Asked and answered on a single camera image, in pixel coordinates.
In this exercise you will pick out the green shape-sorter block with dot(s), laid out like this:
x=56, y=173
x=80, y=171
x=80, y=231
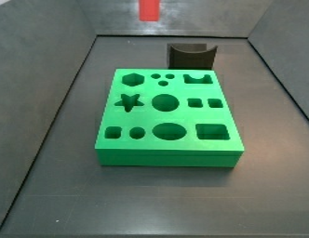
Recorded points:
x=167, y=118

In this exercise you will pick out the black curved holder block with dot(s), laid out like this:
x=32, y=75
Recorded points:
x=191, y=56

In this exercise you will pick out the red tape strip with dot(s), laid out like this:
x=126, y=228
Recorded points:
x=149, y=10

